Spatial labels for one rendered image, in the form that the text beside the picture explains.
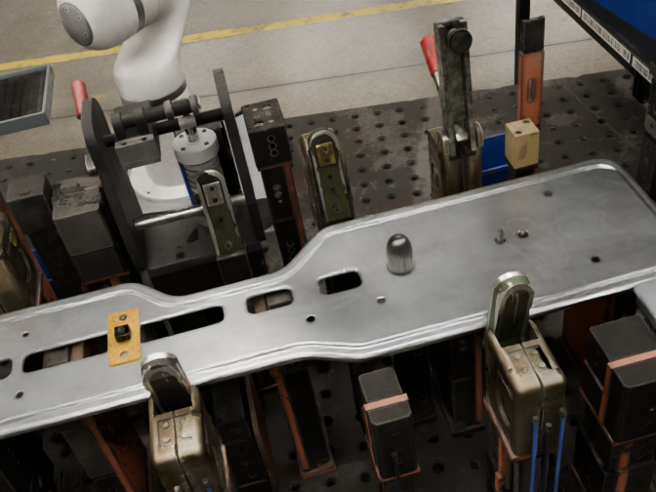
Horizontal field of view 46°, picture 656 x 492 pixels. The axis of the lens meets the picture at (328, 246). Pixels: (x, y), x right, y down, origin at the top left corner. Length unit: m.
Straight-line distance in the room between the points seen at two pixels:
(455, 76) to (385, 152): 0.67
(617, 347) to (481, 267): 0.18
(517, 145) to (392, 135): 0.68
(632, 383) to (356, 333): 0.29
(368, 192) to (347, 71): 1.84
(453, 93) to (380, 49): 2.48
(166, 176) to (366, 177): 0.40
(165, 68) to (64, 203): 0.40
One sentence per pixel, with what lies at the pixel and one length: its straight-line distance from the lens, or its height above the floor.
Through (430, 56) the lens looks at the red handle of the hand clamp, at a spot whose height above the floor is 1.13.
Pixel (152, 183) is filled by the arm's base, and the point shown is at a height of 0.81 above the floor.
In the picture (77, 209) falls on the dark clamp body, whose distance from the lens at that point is 1.04.
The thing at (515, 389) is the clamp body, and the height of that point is 1.04.
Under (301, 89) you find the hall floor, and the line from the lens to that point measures 3.28.
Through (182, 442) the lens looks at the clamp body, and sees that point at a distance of 0.78.
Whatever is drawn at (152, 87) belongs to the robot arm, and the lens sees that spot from 1.38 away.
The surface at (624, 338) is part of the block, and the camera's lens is 0.91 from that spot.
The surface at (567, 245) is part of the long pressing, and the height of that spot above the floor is 1.00.
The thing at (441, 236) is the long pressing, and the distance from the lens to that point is 0.98.
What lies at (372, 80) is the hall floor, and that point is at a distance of 3.26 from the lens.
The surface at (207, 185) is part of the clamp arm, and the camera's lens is 0.98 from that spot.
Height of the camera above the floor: 1.66
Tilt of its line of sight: 42 degrees down
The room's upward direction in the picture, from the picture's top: 11 degrees counter-clockwise
